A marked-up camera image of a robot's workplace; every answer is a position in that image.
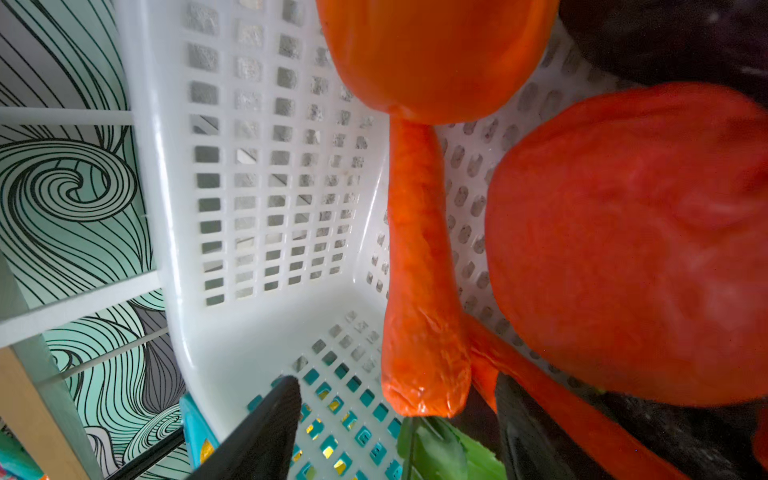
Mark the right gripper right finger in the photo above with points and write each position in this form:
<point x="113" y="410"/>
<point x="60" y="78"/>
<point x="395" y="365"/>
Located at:
<point x="533" y="446"/>

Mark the red tomato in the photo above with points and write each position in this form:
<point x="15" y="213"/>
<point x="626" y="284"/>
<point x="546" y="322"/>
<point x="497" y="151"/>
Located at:
<point x="626" y="243"/>

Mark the green bell pepper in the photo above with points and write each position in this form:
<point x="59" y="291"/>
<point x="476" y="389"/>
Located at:
<point x="432" y="448"/>

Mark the white plastic basket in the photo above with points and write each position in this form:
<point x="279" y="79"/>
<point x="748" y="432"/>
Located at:
<point x="266" y="184"/>

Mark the teal plastic basket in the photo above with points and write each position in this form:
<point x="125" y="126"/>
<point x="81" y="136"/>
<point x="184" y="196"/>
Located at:
<point x="200" y="441"/>

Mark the small dark eggplant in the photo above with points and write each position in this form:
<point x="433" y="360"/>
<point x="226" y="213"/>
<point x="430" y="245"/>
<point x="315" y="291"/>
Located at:
<point x="651" y="42"/>

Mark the white wooden two-tier shelf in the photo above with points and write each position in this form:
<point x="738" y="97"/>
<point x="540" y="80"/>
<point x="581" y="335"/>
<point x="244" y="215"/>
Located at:
<point x="76" y="236"/>

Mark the orange tomato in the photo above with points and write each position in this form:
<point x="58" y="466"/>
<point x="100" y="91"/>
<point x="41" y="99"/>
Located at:
<point x="436" y="62"/>

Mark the orange carrot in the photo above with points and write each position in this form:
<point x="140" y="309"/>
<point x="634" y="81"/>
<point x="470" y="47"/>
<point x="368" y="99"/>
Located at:
<point x="425" y="366"/>

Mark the green Fox's candy bag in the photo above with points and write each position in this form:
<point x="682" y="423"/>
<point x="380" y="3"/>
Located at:
<point x="16" y="463"/>

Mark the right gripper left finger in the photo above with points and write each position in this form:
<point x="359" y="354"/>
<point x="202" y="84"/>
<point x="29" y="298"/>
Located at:
<point x="261" y="446"/>

